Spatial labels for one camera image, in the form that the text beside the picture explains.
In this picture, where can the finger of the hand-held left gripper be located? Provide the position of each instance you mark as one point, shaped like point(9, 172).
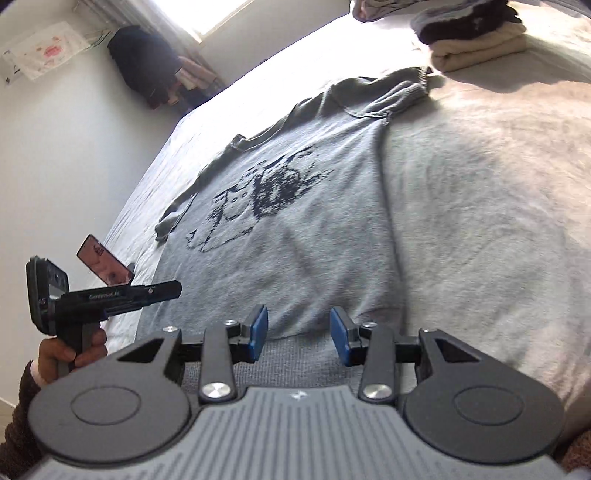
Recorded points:
point(161, 290)

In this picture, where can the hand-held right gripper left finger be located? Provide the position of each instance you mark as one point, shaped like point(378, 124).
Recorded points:
point(259, 334)

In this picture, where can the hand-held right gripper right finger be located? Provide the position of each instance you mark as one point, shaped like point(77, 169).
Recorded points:
point(339, 334)

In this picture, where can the grey knit sweater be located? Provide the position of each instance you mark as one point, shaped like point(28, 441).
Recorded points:
point(300, 230)

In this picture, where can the pink hanging clothes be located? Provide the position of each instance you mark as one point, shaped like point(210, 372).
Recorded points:
point(194, 74)

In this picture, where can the person's left hand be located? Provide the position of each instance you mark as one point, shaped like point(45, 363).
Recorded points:
point(48, 357)

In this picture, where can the smartphone on stand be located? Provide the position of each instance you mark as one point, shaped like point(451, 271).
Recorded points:
point(99, 261)

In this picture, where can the bed with grey sheet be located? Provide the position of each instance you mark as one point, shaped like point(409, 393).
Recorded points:
point(485, 184)

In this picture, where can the dark hanging jacket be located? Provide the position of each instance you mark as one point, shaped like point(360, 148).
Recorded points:
point(143, 64)

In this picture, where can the window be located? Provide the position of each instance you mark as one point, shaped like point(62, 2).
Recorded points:
point(212, 14)

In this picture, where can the patterned lace curtain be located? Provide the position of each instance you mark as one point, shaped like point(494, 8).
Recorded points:
point(115, 9)

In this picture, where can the folded beige garment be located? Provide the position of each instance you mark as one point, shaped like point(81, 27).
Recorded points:
point(475, 50)

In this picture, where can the folded beige pink quilt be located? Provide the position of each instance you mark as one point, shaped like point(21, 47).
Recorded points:
point(383, 9)

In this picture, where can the folded black garment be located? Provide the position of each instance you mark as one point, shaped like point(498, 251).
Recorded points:
point(461, 23)

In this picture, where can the white wall poster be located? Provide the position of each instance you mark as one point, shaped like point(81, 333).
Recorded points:
point(51, 50)

